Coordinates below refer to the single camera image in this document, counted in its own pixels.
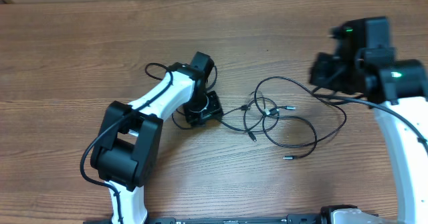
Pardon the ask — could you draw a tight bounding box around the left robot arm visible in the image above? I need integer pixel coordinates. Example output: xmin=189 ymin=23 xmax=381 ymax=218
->
xmin=80 ymin=52 xmax=223 ymax=223

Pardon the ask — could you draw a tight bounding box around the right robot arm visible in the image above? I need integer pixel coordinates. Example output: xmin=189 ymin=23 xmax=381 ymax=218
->
xmin=310 ymin=17 xmax=427 ymax=223

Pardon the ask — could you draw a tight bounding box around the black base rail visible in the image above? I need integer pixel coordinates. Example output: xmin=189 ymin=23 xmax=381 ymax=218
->
xmin=83 ymin=213 xmax=335 ymax=224

